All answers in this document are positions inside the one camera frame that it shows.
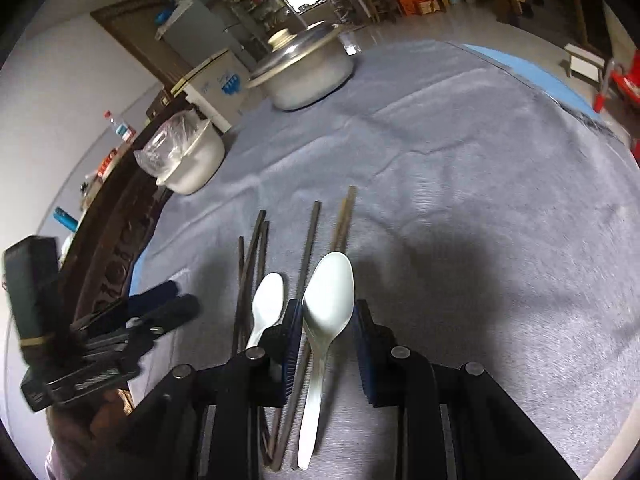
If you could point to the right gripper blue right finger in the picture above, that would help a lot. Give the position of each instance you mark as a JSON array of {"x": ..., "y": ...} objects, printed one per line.
[{"x": 374, "y": 343}]

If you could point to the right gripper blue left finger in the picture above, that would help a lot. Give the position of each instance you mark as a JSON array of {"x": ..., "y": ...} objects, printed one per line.
[{"x": 281, "y": 344}]

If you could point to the white plastic spoon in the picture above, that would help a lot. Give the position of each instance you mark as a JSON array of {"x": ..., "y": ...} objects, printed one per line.
[
  {"x": 328, "y": 303},
  {"x": 267, "y": 306}
]

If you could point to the person's left hand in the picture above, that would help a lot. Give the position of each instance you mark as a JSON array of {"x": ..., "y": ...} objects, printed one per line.
[{"x": 78, "y": 431}]

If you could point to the dark carved wooden sideboard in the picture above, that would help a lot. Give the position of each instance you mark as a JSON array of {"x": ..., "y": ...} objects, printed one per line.
[{"x": 115, "y": 230}]

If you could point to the teal thermos bottle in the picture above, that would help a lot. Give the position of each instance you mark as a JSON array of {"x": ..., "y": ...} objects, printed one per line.
[{"x": 65, "y": 219}]

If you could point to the grey table cloth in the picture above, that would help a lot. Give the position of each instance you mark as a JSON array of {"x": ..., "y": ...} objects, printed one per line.
[{"x": 490, "y": 225}]

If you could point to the white bowl with plastic bag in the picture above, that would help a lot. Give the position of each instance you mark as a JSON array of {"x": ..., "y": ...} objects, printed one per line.
[{"x": 184, "y": 153}]

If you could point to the clear plastic drink bottle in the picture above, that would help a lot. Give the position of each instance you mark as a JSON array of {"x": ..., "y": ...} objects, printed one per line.
[{"x": 120, "y": 127}]

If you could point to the white chest freezer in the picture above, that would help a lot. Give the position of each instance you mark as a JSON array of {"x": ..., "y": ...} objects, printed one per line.
[{"x": 217, "y": 87}]

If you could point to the aluminium pot with lid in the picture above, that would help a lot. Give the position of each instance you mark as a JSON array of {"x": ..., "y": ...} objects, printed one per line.
[{"x": 303, "y": 68}]

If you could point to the grey refrigerator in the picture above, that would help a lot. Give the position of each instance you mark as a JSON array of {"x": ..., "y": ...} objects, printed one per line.
[{"x": 196, "y": 29}]

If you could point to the orange cardboard box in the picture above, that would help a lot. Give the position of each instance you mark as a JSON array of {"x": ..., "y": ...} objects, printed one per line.
[{"x": 418, "y": 7}]

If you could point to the small white step stool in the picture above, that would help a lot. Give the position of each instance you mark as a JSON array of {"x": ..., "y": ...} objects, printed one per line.
[{"x": 584, "y": 63}]

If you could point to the red plastic child chair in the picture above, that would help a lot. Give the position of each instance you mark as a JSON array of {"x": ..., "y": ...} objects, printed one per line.
[{"x": 625, "y": 81}]

